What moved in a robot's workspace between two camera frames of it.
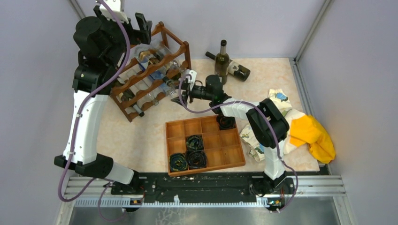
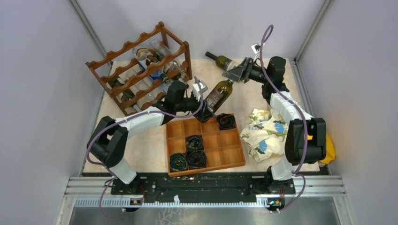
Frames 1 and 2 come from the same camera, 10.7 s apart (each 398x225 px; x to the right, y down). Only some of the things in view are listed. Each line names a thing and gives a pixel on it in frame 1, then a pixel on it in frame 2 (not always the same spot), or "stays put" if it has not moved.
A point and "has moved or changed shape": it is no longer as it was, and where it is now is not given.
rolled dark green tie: x=178 y=162 stays put
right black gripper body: x=194 y=92 -> x=248 y=71
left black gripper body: x=137 y=36 -> x=199 y=114
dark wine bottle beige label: x=177 y=77 stays put
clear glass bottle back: x=155 y=45 -> x=161 y=52
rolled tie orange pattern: x=225 y=123 stays put
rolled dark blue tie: x=196 y=159 stays put
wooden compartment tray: x=224 y=148 stays put
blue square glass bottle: x=143 y=60 has moved or changed shape
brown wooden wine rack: x=152 y=66 stays put
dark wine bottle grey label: x=222 y=63 has moved or changed shape
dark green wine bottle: x=127 y=94 stays put
